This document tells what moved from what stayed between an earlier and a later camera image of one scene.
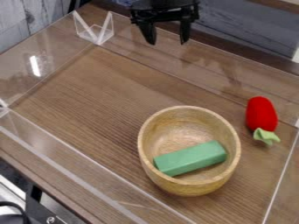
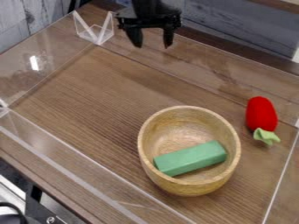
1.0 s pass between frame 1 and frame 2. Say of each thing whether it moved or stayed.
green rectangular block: stayed
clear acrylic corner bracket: stayed
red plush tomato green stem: stayed
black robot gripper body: moved
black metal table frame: stayed
